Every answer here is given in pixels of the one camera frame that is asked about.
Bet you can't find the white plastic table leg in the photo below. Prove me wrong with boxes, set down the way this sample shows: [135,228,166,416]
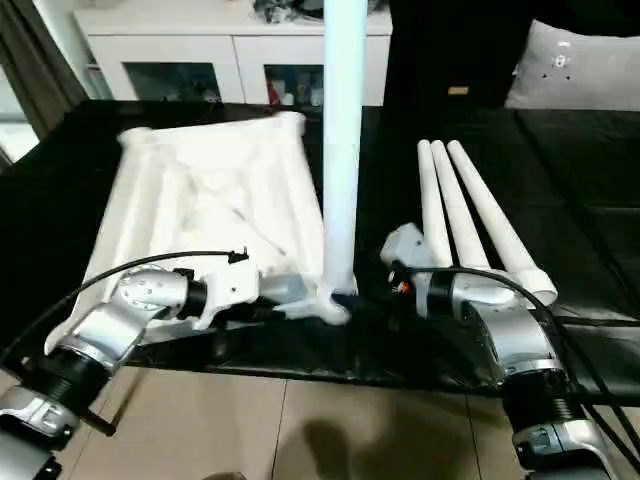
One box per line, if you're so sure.
[429,139,494,272]
[416,140,452,269]
[319,0,370,307]
[446,140,559,307]

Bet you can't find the white plastic table top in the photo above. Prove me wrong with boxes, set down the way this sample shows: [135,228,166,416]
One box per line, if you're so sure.
[44,112,360,354]

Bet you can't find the black metal support rod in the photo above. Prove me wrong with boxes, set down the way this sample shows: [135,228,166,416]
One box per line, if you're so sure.
[84,372,149,437]

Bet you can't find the black work mat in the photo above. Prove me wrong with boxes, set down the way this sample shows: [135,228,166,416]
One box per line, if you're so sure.
[0,98,640,401]

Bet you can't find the black furniture with gold label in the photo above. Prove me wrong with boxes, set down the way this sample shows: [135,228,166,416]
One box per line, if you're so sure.
[382,0,640,110]

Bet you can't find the white sideboard with glass doors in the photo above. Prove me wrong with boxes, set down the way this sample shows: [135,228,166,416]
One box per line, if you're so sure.
[72,0,394,107]

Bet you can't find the grey cushion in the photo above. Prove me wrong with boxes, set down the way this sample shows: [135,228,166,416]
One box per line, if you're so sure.
[503,19,640,111]

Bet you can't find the dark clutter pile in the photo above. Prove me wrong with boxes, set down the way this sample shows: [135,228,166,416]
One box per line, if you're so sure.
[253,0,324,26]

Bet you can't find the grey-brown curtain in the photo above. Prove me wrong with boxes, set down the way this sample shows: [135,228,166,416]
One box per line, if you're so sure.
[0,0,89,139]

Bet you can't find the black left wrist camera cable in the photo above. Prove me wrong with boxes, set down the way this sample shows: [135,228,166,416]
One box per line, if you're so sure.
[0,247,250,366]

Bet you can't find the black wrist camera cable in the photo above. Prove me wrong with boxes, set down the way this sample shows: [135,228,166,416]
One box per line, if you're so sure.
[0,247,250,366]
[399,264,640,451]

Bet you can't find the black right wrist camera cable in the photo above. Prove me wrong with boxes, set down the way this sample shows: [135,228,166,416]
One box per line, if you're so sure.
[399,264,640,451]

